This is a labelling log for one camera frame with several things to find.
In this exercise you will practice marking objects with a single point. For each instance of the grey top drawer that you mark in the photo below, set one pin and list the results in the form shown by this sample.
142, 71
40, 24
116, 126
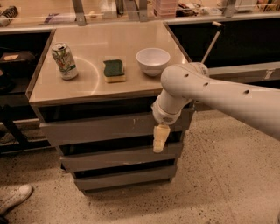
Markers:
99, 128

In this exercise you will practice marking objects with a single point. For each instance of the metal bracket middle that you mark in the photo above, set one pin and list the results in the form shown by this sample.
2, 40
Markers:
136, 10

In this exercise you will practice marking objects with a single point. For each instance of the green yellow sponge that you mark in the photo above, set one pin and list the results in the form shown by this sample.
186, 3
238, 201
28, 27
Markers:
113, 71

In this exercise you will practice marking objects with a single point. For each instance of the metal bracket left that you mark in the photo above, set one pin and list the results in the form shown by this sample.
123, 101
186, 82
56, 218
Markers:
79, 12

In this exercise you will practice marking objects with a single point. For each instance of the grey metal rail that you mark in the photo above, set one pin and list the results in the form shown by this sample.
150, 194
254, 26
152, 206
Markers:
247, 73

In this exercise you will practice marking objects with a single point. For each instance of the white sneaker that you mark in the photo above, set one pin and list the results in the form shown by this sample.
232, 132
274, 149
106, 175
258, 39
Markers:
15, 197

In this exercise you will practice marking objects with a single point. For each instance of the pink box stack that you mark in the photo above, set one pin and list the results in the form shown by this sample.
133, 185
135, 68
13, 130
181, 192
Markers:
164, 8

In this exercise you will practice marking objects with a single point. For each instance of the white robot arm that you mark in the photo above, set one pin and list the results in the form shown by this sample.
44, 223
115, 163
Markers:
258, 107

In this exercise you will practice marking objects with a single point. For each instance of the printed soda can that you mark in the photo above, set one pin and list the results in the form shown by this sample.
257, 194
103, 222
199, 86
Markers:
64, 59

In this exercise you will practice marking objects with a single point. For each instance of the metal bracket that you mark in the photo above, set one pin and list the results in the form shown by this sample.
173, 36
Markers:
136, 10
79, 12

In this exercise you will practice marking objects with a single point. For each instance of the white bowl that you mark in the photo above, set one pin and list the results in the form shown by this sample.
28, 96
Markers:
153, 61

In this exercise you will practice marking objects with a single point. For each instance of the grey drawer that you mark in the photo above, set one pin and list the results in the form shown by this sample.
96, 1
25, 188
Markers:
99, 128
113, 158
130, 178

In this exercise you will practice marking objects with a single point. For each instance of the grey bottom drawer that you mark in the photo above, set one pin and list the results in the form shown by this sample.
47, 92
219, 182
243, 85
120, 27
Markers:
130, 178

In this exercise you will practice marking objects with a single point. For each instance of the black chair frame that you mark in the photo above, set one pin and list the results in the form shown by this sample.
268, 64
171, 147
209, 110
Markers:
5, 118

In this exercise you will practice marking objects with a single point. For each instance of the grey middle drawer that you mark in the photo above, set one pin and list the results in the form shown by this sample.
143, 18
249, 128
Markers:
113, 158

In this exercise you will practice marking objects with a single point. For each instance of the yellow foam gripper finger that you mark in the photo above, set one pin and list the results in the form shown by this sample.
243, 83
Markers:
160, 135

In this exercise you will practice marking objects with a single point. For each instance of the grey drawer cabinet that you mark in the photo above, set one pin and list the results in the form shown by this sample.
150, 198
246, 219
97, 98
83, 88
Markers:
88, 95

